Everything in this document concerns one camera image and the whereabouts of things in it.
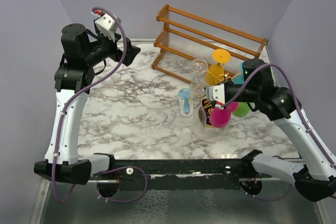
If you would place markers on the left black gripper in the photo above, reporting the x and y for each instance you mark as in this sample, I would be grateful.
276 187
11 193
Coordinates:
117 54

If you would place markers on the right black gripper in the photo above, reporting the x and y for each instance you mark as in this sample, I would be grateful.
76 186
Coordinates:
226 99

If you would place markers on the blue plastic wine glass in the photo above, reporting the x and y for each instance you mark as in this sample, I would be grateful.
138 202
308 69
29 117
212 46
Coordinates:
239 78

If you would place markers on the green plastic wine glass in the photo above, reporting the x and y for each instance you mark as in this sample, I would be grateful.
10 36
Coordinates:
242 110

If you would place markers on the yellow plastic wine glass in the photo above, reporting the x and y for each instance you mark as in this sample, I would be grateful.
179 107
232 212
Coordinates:
216 69

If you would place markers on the pink plastic wine glass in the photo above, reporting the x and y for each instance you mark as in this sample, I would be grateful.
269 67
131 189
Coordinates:
219 117

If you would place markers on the clear wine glass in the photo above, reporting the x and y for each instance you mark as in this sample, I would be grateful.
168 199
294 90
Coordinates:
198 67
199 117

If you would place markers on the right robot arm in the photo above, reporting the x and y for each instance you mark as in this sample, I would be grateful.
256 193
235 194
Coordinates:
315 178

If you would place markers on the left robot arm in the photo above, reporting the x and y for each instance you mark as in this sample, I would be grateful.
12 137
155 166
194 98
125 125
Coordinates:
83 50

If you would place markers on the wooden two-tier rack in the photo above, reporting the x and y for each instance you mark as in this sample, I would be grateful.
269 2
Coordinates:
186 37

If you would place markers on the blue tool in blister pack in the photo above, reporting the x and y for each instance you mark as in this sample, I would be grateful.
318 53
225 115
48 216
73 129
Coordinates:
186 102

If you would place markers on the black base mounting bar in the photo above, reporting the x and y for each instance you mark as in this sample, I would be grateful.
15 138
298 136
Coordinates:
178 174

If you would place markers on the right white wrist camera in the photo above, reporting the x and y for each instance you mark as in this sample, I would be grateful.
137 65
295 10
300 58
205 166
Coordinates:
216 94

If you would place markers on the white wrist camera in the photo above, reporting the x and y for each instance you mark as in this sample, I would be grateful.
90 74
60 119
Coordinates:
105 24
216 94

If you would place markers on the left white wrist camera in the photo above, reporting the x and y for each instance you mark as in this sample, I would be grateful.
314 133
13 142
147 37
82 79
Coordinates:
105 24

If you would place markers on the gold wire wine glass rack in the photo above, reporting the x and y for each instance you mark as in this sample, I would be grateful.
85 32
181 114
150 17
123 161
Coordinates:
209 111

